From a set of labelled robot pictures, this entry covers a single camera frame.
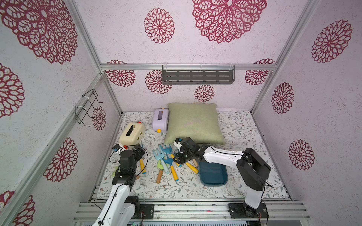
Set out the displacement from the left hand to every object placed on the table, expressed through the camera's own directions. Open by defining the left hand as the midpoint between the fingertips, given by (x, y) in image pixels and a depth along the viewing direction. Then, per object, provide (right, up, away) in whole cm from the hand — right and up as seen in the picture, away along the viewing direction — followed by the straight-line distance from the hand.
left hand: (135, 149), depth 84 cm
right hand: (+22, -6, +3) cm, 23 cm away
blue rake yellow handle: (+3, -14, +6) cm, 15 cm away
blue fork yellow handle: (+34, -12, +4) cm, 37 cm away
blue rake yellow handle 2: (+20, -10, +8) cm, 24 cm away
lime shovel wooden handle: (+14, -12, +5) cm, 19 cm away
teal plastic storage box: (+47, -18, +6) cm, 51 cm away
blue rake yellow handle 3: (+19, -2, +9) cm, 21 cm away
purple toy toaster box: (+13, +18, +19) cm, 29 cm away
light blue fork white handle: (+14, -6, +9) cm, 17 cm away
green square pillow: (+41, +17, +14) cm, 46 cm away
